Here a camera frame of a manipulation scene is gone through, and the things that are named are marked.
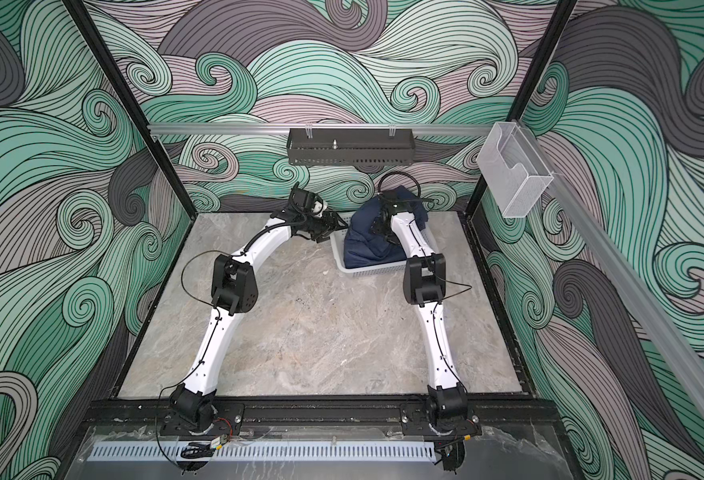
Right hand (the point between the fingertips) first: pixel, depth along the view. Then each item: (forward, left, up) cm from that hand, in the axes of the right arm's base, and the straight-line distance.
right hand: (383, 236), depth 110 cm
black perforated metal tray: (+12, +10, +31) cm, 34 cm away
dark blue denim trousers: (-10, +9, +5) cm, 14 cm away
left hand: (-4, +14, +11) cm, 18 cm away
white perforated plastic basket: (-7, +17, +5) cm, 19 cm away
